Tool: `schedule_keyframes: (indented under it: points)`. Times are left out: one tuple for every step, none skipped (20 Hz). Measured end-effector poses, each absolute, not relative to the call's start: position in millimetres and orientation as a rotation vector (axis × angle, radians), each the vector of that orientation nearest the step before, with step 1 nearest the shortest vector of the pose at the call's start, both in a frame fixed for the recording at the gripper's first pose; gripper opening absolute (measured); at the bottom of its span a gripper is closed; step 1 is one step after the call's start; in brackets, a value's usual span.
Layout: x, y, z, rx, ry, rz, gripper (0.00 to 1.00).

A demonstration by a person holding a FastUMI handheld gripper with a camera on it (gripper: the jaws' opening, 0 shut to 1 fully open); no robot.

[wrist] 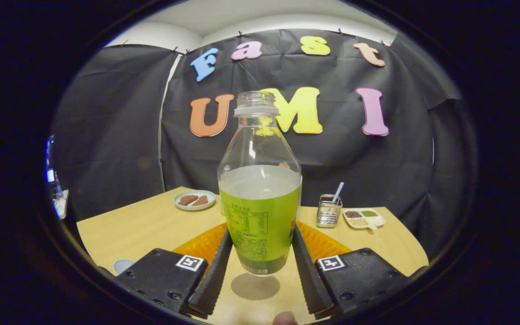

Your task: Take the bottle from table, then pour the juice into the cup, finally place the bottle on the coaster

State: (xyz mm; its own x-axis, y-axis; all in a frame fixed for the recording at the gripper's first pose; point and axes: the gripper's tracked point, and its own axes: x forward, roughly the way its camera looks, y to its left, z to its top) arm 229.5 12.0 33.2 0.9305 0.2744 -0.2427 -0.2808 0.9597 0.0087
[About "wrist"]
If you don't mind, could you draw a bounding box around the lit screen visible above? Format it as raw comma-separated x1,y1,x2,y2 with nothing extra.
46,135,57,183

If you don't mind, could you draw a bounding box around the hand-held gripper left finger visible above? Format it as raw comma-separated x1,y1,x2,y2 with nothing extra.
115,223,233,319

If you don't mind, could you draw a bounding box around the pale grey cup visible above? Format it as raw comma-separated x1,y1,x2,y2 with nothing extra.
113,259,135,275

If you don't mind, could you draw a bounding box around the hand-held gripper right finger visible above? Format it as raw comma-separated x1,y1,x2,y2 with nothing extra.
292,220,409,316

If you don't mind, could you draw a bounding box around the white object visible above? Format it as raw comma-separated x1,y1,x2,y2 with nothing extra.
52,183,69,219

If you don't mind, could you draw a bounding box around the metal mesh holder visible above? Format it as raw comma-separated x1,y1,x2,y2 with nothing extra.
316,194,343,228

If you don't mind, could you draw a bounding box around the green label juice bottle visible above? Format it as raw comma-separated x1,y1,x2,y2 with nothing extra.
217,91,302,275

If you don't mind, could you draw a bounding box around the wooden table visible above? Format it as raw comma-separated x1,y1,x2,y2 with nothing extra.
76,186,429,325

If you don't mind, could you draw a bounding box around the pale green plate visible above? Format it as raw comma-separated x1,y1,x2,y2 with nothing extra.
174,190,217,211

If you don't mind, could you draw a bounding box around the white divided dish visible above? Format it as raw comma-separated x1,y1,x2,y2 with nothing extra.
343,208,386,230

